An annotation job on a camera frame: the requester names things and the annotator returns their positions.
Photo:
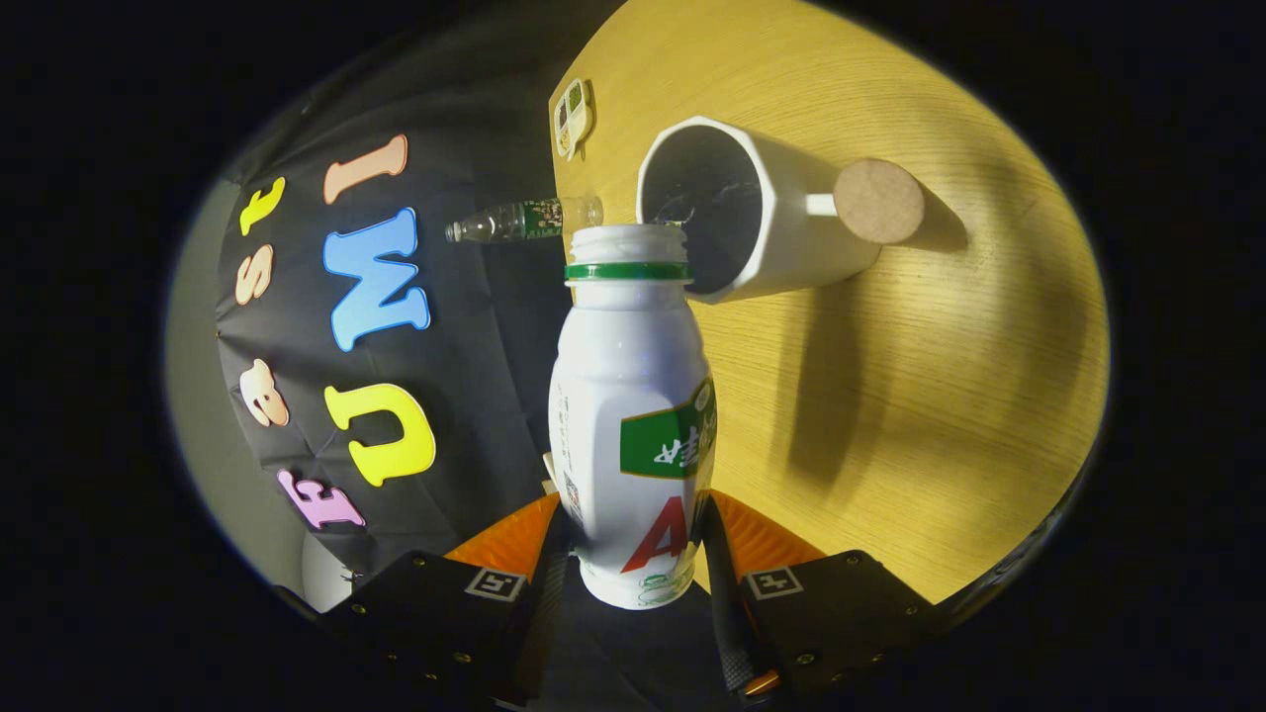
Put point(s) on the clear plastic water bottle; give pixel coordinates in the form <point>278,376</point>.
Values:
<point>514,220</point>

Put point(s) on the white juice bottle green label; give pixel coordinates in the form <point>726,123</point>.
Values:
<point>613,396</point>

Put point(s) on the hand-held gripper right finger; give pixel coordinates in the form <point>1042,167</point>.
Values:
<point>841,613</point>

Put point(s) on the white divided dish with beans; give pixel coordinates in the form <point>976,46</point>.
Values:
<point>572,119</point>

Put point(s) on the wooden table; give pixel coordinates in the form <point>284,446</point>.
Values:
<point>940,396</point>

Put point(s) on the black backdrop cloth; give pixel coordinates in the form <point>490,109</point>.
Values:
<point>475,326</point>

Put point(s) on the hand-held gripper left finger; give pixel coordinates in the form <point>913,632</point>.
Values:
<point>435,613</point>

